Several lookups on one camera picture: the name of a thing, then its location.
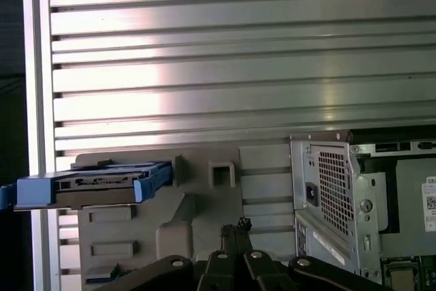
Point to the black PC case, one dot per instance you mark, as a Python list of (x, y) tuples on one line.
[(371, 188)]

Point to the grey power supply unit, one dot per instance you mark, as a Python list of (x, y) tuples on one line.
[(408, 195)]

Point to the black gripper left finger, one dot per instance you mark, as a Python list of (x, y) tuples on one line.
[(218, 270)]

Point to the silver CPU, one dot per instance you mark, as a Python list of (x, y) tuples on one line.
[(402, 277)]

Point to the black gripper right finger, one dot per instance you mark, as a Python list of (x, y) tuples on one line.
[(262, 270)]

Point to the hard disk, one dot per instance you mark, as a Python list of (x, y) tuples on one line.
[(34, 188)]

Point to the grey parts rack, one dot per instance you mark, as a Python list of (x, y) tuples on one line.
[(211, 223)]

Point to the CPU socket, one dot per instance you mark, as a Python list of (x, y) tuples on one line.
[(385, 274)]

